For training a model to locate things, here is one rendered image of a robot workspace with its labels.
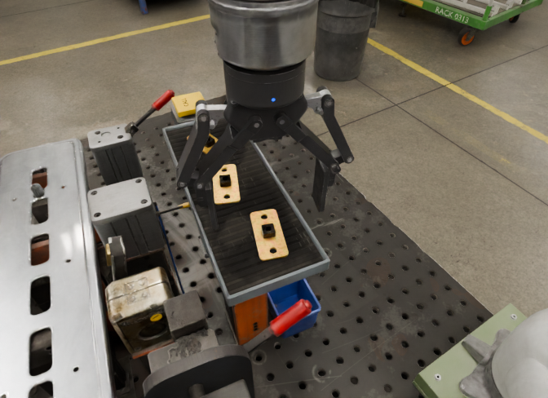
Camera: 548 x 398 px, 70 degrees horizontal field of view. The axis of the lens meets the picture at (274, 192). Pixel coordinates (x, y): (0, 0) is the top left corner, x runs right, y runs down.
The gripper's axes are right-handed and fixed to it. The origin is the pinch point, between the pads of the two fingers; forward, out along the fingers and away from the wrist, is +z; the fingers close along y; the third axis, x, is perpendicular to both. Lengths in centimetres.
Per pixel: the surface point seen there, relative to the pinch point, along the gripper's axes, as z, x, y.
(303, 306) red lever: 5.9, 11.3, -2.0
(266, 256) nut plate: 5.3, 3.8, 1.0
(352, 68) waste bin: 110, -229, -113
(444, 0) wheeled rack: 92, -298, -223
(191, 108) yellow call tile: 5.6, -33.1, 8.2
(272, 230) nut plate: 4.4, 0.5, -0.6
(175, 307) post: 11.8, 4.7, 13.6
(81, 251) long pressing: 21.6, -15.8, 31.4
